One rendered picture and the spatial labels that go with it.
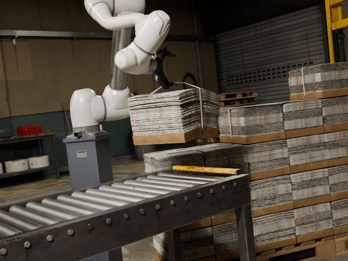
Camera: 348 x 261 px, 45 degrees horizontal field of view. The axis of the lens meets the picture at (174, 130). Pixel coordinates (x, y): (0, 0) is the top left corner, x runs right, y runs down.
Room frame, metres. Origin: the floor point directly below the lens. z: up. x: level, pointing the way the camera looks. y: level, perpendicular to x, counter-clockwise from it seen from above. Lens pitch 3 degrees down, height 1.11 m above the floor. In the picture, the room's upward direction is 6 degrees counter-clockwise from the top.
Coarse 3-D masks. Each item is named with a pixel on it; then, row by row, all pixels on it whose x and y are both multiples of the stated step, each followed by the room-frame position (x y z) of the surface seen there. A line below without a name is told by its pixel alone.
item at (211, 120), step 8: (208, 96) 2.10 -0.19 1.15; (216, 96) 2.17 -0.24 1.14; (208, 104) 2.08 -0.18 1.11; (216, 104) 2.16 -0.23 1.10; (208, 112) 2.07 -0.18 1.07; (216, 112) 2.15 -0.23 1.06; (208, 120) 2.08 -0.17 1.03; (216, 120) 2.16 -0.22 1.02; (200, 136) 2.05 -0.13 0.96; (208, 136) 2.08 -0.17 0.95
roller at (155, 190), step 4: (112, 184) 1.90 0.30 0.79; (116, 184) 1.88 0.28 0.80; (120, 184) 1.86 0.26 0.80; (124, 184) 1.84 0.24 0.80; (128, 184) 1.82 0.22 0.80; (132, 184) 1.81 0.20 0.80; (128, 188) 1.79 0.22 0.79; (132, 188) 1.77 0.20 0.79; (136, 188) 1.75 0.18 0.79; (140, 188) 1.72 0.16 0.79; (144, 188) 1.70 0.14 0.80; (148, 188) 1.69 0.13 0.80; (152, 188) 1.67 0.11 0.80; (156, 188) 1.65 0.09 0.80; (160, 188) 1.64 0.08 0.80; (152, 192) 1.65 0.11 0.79; (156, 192) 1.63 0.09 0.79; (160, 192) 1.62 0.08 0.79; (164, 192) 1.60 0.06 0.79; (168, 192) 1.58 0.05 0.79
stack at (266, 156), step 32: (160, 160) 2.44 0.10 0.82; (192, 160) 2.51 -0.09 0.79; (224, 160) 2.58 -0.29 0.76; (256, 160) 2.65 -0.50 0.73; (288, 160) 2.71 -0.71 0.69; (320, 160) 2.78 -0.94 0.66; (256, 192) 2.63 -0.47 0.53; (288, 192) 2.69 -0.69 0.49; (320, 192) 2.77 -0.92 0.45; (224, 224) 2.55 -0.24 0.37; (256, 224) 2.63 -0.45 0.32; (288, 224) 2.69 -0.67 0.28; (320, 224) 2.77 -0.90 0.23; (192, 256) 2.49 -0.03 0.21; (256, 256) 2.64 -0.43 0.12; (320, 256) 2.76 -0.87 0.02
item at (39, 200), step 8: (136, 176) 2.03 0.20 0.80; (144, 176) 2.02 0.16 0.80; (96, 184) 1.91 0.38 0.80; (104, 184) 1.89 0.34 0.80; (64, 192) 1.80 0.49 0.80; (72, 192) 1.79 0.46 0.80; (24, 200) 1.71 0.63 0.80; (32, 200) 1.69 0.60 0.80; (40, 200) 1.70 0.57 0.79; (0, 208) 1.60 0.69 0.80; (8, 208) 1.62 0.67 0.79
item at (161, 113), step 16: (144, 96) 1.94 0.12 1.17; (160, 96) 1.91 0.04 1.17; (176, 96) 1.85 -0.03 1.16; (192, 96) 1.95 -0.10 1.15; (144, 112) 1.96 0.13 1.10; (160, 112) 1.92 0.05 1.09; (176, 112) 1.87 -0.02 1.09; (192, 112) 1.94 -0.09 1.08; (144, 128) 1.98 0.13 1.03; (160, 128) 1.93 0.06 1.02; (176, 128) 1.89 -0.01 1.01; (192, 128) 1.93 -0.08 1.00
